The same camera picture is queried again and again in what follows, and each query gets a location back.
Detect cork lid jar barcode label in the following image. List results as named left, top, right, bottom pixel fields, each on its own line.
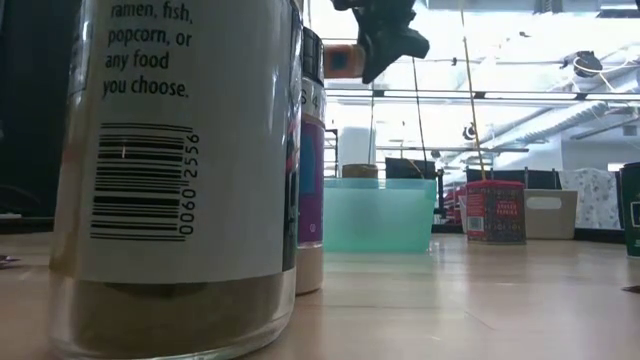
left=47, top=0, right=305, bottom=360

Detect black computer case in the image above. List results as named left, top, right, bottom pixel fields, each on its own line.
left=384, top=158, right=439, bottom=180

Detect long black cable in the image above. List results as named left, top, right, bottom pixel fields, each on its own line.
left=411, top=57, right=430, bottom=166

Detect garlic powder jar purple label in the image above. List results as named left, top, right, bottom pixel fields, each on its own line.
left=294, top=25, right=327, bottom=296

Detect black partition panel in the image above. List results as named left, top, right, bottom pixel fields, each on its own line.
left=465, top=168, right=561, bottom=191

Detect orange spice jar black lid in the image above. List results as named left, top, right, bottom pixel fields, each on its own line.
left=323, top=43, right=367, bottom=80

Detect long light bar fixture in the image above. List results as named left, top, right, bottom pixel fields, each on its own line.
left=324, top=89, right=640, bottom=101

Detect dark green jar black lid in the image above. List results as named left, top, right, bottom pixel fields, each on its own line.
left=618, top=162, right=640, bottom=260

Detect white patterned cloth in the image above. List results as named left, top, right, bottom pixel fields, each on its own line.
left=558, top=167, right=622, bottom=230

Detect black curtain partition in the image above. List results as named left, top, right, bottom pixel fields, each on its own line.
left=0, top=0, right=84, bottom=219

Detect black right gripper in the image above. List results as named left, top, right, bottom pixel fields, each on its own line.
left=329, top=0, right=431, bottom=85

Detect red background cart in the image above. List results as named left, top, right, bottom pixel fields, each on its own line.
left=442, top=185, right=467, bottom=225

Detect yellow power cable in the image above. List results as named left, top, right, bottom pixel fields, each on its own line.
left=458, top=0, right=489, bottom=182

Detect white plastic bin with handles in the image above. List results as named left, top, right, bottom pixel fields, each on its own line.
left=457, top=188, right=579, bottom=240

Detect teal translucent plastic tray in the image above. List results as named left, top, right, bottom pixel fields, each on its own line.
left=322, top=177, right=437, bottom=255

